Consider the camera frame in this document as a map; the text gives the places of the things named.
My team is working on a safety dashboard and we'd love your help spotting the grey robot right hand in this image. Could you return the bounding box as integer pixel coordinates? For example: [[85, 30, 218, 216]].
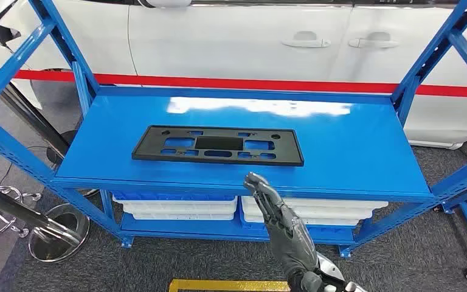
[[243, 172, 323, 285]]

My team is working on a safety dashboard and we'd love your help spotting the black plastic plate frame part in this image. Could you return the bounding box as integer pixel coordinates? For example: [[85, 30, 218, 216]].
[[131, 125, 305, 167]]

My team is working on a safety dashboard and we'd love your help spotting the blue metal shelf rack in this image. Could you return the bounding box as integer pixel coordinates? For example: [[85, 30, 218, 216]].
[[0, 0, 467, 259]]

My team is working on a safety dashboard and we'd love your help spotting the blue plastic bin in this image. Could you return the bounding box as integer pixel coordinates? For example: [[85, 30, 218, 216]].
[[239, 219, 357, 242], [112, 190, 238, 203]]

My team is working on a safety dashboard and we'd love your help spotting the white plastic bin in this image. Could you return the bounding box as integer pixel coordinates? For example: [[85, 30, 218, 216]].
[[243, 215, 360, 227], [131, 211, 235, 221], [241, 196, 390, 210], [112, 195, 239, 215], [241, 206, 375, 221]]

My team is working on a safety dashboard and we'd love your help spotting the red barrier belt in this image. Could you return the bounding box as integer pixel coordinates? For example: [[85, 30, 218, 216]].
[[0, 68, 467, 100]]

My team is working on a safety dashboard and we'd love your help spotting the white car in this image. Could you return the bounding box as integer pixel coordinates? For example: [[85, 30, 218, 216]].
[[0, 0, 467, 151]]

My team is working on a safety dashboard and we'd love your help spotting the white car side mirror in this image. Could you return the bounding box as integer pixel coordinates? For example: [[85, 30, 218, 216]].
[[136, 0, 192, 9]]

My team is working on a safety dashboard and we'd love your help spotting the white car door handle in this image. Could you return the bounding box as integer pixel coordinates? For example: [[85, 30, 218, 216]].
[[348, 32, 400, 49], [281, 31, 332, 49]]

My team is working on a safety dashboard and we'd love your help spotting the chrome stanchion post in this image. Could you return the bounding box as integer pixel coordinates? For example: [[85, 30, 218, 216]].
[[0, 46, 102, 199], [0, 178, 92, 263]]

